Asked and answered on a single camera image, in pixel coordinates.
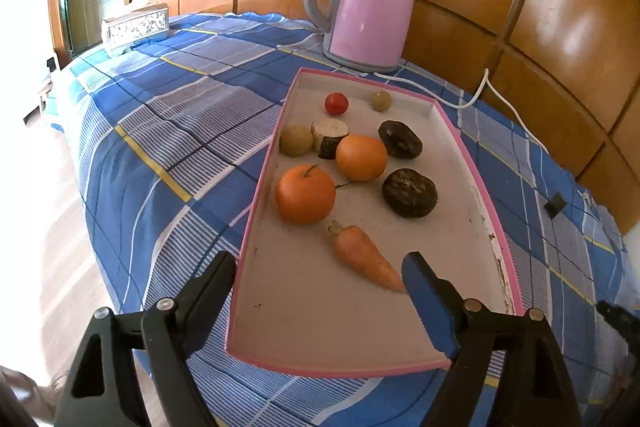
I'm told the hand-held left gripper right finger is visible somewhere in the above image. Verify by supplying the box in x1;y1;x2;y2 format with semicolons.
401;251;583;427

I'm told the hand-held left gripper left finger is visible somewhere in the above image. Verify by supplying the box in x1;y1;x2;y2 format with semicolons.
54;251;237;427

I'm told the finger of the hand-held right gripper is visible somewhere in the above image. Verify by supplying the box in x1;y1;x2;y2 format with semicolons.
595;299;640;358

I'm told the orange carrot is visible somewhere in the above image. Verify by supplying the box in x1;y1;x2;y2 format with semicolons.
328;220;407;294

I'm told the pink shallow tray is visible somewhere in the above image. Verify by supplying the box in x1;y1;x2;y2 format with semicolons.
225;67;525;379

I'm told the orange with stem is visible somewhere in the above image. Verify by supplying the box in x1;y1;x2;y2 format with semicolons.
275;164;336;226

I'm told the orange without stem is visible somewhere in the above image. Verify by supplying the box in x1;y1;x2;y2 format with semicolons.
335;134;389;182

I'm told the small yellow-green ball fruit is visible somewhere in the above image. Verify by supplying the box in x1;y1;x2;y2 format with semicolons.
279;125;314;156

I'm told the pale cut piece dark rind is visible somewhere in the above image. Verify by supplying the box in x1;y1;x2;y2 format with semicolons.
311;117;351;160

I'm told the red tomato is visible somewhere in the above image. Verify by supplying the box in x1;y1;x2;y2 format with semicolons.
325;92;349;116

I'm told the small black cube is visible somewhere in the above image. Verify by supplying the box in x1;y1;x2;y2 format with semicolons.
544;193;568;220

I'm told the blue plaid cloth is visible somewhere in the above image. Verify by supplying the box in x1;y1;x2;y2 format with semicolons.
50;11;640;427

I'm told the patterned tissue box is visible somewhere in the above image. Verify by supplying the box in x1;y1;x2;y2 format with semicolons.
101;0;170;58

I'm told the pink electric kettle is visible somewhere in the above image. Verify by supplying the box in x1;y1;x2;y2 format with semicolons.
303;0;418;74

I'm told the white power cable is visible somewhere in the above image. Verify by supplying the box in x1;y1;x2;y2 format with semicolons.
372;68;596;208

